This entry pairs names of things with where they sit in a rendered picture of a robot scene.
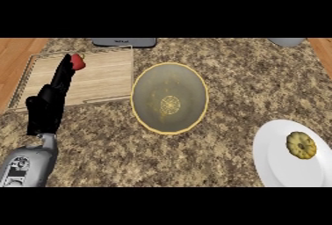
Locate pale grey round container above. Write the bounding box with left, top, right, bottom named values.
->
left=266, top=38, right=307, bottom=48

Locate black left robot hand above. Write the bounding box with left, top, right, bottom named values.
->
left=26, top=53, right=77, bottom=136

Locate dark grey flat appliance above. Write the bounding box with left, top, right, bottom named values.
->
left=92, top=38, right=158, bottom=48

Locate yellow-green pear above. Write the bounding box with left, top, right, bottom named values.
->
left=285, top=131, right=318, bottom=161

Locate red strawberry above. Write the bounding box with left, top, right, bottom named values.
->
left=70, top=53, right=88, bottom=71

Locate pale wooden cutting board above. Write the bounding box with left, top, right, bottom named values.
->
left=6, top=44, right=135, bottom=112

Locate grey bowl with yellow rim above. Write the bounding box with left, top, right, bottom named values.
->
left=130, top=62, right=210, bottom=136

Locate white plate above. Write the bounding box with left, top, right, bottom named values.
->
left=253, top=119, right=332, bottom=188

